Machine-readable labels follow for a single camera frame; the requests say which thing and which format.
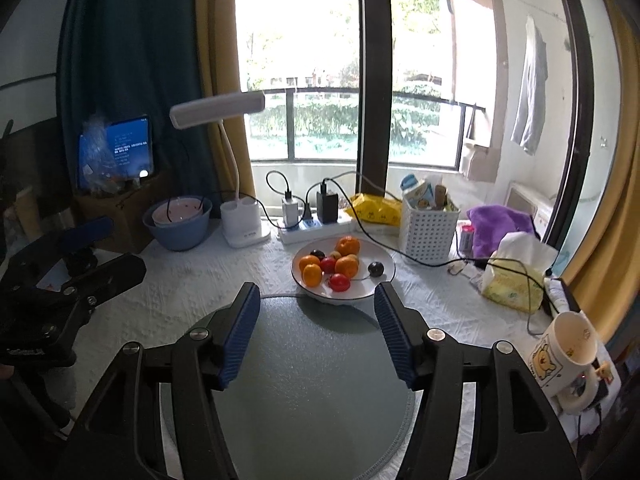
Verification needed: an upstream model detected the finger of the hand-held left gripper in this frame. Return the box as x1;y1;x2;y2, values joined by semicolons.
7;216;114;272
65;253;147;307

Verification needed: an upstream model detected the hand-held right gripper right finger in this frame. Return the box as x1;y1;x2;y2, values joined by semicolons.
373;281;583;480

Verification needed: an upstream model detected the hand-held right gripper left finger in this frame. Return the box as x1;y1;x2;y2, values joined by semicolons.
57;281;262;480

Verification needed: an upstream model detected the white plate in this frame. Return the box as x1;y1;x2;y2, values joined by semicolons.
291;236;397;306

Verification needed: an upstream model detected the blue bowl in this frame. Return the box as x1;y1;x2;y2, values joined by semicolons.
142;196;213;252

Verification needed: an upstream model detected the clear plastic bag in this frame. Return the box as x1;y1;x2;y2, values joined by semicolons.
77;115;121;196

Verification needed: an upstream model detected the grey round mat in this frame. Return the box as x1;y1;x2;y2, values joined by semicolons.
160;294;417;480

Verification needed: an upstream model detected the white plastic packet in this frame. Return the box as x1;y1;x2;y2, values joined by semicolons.
449;260;483;287

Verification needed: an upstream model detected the tablet with lit screen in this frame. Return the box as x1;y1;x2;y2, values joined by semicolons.
106;115;157;183

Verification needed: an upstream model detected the white plastic basket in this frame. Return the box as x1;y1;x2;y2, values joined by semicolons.
399;195;461;265

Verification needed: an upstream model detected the flat white box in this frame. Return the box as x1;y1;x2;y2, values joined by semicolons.
360;222;401;237

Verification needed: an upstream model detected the white desk lamp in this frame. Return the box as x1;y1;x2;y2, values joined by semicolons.
169;91;272;248

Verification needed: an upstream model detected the white power strip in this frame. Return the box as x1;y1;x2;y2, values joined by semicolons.
277;210;353;245

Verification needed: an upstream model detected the yellow tissue pack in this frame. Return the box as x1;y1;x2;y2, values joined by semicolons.
481;232;558;313

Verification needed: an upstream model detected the yellow printed packet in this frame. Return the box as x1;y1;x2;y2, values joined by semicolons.
347;193;403;226

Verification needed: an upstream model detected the black power plug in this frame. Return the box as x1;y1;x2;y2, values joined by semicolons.
301;185;321;227

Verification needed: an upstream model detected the printed tissue pack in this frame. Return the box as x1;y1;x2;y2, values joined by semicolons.
404;180;435;209

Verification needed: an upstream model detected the black power adapter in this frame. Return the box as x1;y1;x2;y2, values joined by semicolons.
316;191;338;224

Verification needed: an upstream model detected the white cartoon bear mug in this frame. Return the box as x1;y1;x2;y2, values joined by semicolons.
527;310;608;416

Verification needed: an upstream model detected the purple cloth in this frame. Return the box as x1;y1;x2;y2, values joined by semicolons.
467;204;541;257

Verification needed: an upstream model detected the dark teal curtain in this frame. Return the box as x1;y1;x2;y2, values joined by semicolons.
57;0;221;221

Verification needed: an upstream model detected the balcony cardboard box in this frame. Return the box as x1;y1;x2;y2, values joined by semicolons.
462;142;501;183

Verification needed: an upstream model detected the yellow curtain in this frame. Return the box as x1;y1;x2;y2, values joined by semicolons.
195;0;261;221
560;0;640;311

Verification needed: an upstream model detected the black balcony railing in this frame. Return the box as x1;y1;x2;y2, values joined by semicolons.
247;87;488;171

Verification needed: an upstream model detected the hanging white shirt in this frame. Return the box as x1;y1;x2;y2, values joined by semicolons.
510;15;550;155

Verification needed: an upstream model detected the long black cable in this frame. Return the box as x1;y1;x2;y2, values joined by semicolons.
337;210;556;336

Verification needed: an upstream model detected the short black charger cable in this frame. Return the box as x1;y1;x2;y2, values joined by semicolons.
265;170;293;200

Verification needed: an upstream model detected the arching black cable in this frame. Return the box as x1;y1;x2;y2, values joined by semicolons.
322;171;401;201

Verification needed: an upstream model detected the dark window frame post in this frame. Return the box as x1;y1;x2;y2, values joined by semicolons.
357;0;393;196

